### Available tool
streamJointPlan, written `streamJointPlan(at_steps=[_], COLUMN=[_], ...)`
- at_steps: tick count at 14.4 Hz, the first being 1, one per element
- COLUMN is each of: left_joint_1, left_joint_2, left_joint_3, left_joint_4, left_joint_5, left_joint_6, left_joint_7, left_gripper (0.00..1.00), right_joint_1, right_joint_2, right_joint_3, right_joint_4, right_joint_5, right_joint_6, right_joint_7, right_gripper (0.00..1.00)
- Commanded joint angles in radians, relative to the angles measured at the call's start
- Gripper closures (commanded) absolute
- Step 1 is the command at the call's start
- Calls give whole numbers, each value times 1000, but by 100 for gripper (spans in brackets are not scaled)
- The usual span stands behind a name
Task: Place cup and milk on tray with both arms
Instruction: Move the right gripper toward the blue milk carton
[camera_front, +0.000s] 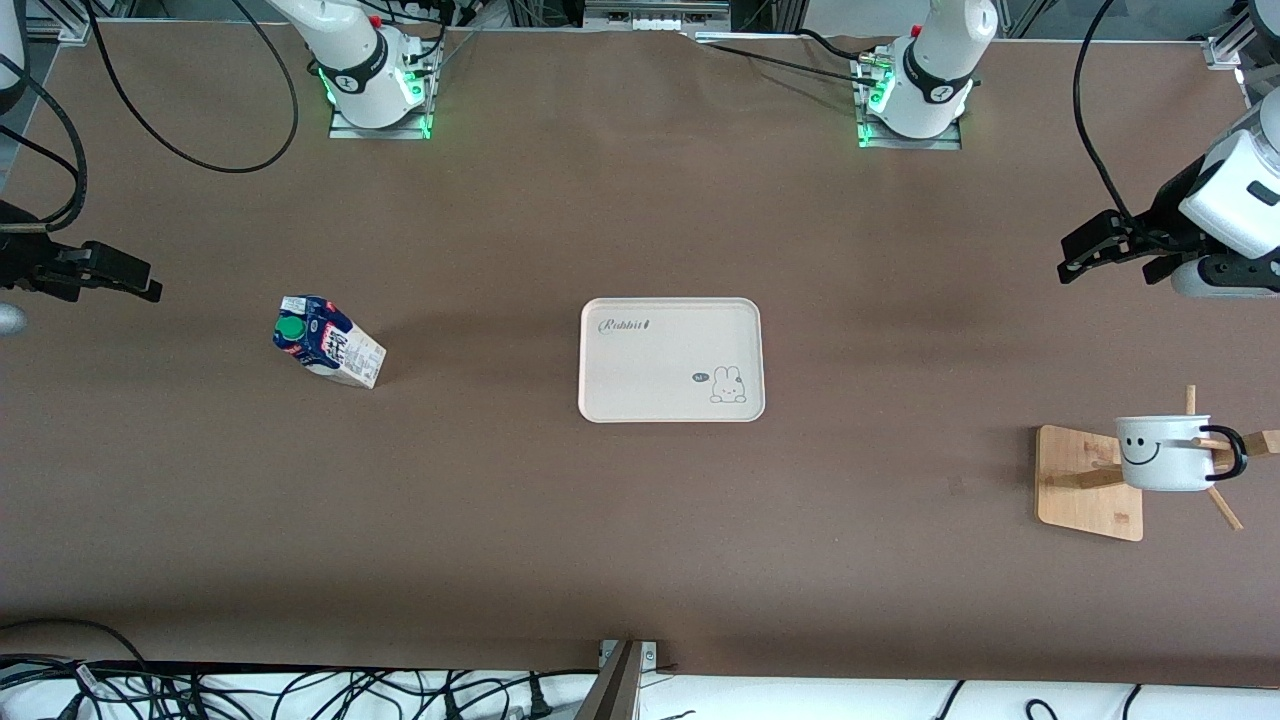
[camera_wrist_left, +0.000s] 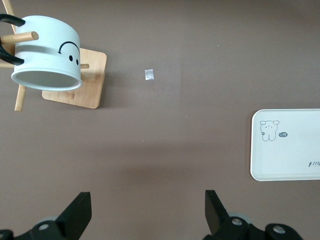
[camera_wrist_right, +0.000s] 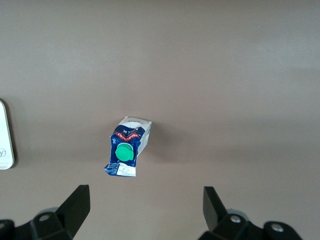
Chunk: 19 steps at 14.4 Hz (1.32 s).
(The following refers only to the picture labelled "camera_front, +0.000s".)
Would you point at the cream rabbit print tray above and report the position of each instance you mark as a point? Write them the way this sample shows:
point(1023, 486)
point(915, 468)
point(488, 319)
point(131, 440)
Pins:
point(670, 360)

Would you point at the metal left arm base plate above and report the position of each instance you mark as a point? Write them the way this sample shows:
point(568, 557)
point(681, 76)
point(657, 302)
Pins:
point(950, 140)

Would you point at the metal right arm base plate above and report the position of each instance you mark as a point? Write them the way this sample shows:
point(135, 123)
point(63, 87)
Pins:
point(415, 125)

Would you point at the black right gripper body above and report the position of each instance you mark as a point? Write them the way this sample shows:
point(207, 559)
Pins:
point(22, 264)

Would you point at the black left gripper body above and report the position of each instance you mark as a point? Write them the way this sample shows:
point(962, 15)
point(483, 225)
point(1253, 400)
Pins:
point(1166, 212)

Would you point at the wooden cup stand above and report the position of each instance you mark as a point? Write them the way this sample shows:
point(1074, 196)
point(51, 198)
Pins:
point(1085, 495)

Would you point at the white smiley face cup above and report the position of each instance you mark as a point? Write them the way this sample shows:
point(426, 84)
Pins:
point(1165, 460)

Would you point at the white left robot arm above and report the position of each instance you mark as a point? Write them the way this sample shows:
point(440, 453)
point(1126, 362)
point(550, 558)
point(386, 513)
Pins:
point(935, 60)

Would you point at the grey power strip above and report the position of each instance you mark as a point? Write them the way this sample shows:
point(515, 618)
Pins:
point(655, 12)

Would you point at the blue white milk carton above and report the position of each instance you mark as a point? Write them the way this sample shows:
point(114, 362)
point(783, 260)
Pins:
point(335, 348)

